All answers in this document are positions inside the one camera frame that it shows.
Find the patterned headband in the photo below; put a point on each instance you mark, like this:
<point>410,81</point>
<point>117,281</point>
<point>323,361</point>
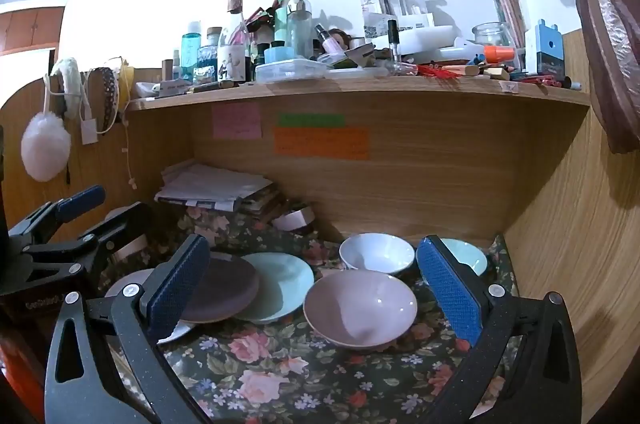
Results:
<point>107,98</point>

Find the corked glass bottle illustrated label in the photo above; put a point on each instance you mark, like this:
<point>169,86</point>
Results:
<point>232,48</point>

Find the pink bowl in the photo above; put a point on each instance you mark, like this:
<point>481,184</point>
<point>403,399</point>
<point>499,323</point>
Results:
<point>360,309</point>

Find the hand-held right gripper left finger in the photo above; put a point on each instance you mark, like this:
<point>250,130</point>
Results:
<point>175,291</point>

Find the white box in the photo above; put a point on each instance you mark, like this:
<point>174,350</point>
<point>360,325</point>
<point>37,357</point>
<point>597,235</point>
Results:
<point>427,38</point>

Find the clear plastic box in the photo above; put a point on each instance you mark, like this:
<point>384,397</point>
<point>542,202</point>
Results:
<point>290,71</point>

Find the square glass bottle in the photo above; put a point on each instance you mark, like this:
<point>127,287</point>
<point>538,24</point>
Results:
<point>209,58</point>

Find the tall clear pencil jar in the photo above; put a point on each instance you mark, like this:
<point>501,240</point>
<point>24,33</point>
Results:
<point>511,11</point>

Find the brown shiny curtain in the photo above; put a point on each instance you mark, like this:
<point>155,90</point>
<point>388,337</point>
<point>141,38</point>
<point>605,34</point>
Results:
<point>607,53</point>

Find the yellow headband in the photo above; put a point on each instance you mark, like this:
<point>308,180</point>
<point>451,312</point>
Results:
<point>126,78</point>

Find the orange sticky note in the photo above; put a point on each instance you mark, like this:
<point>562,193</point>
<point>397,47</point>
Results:
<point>320,143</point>

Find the mint green bowl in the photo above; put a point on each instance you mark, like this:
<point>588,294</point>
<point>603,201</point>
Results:
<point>467,256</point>

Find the wooden shelf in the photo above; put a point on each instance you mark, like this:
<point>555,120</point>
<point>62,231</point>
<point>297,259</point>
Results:
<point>350,91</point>

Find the short glass jar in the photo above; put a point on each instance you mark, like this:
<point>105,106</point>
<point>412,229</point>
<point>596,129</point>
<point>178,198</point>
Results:
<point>492,38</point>

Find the blue liquid bottle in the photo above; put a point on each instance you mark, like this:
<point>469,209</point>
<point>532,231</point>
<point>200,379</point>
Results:
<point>191,48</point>

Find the white plate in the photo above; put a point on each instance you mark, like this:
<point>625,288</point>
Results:
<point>117,282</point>

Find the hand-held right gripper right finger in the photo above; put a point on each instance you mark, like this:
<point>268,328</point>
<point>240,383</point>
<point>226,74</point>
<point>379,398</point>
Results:
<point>450,291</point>

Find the blue box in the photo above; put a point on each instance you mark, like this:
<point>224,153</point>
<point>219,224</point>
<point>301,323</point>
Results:
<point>550,48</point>

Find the black mascara tube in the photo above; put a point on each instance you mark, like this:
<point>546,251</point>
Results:
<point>394,38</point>

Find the white bowl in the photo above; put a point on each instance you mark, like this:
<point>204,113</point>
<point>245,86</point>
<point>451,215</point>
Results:
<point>375,254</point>

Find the mint green plate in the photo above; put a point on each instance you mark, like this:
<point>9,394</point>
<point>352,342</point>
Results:
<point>285,284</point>

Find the green sticky note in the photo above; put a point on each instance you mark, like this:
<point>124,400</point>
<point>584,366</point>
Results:
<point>311,120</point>

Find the pink sticky note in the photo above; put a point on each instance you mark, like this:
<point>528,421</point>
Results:
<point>236,122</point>

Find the white fluffy puff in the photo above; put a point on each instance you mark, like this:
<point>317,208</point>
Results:
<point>46,148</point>

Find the mint green bottle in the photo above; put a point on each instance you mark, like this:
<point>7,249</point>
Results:
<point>281,18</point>

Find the small pale pink box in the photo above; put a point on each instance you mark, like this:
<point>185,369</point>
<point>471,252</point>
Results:
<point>295,219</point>

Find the stack of white papers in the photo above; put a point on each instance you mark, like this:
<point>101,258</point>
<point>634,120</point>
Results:
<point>210,186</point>

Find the pink perfume bottle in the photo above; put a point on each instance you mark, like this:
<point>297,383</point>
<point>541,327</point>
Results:
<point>330,46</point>

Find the floral tablecloth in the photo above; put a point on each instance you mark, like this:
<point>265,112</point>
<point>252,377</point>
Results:
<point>300,369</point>

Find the white hanging tag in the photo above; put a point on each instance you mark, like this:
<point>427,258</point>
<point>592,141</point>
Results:
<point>89,132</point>

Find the flat white carton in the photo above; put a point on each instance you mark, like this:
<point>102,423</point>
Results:
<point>170,87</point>

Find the orange capped bottle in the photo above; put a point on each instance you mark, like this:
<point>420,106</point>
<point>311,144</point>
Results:
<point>500,53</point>

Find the brown plate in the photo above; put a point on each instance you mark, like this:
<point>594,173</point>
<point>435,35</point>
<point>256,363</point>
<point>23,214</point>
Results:
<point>225,289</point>

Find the stack of books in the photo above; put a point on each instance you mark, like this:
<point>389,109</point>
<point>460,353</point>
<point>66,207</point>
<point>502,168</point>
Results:
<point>262,204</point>

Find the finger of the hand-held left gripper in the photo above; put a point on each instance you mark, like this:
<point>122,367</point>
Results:
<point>80,200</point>
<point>117,229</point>

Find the wooden wall cabinet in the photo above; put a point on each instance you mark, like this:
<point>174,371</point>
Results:
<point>30,26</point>

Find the red tassel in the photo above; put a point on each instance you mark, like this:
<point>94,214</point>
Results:
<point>442,73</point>

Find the clear bottle silver cap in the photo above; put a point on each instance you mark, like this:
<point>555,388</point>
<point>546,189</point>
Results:
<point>299,31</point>

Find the light blue jar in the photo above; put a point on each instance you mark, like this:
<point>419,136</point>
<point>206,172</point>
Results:
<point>279,54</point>

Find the clear brush package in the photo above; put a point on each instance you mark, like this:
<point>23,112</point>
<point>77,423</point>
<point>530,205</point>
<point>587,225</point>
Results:
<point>395,1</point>

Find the white fluffy headband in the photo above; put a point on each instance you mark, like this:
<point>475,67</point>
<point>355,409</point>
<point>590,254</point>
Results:
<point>67,83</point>

